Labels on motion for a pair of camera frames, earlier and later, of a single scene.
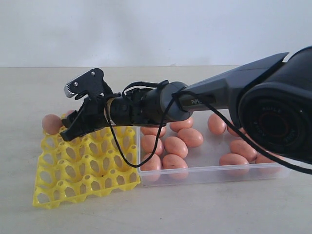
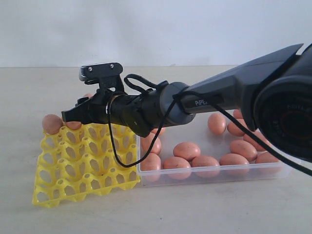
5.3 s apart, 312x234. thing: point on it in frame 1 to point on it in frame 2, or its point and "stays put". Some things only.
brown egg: [173, 145] to [205, 166]
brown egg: [243, 148] stays put
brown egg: [51, 123] stays put
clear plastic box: [207, 147] stays put
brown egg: [151, 170] stays put
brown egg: [153, 130] stays put
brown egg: [233, 165] stays put
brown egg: [193, 138] to [186, 150]
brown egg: [176, 126] to [89, 95]
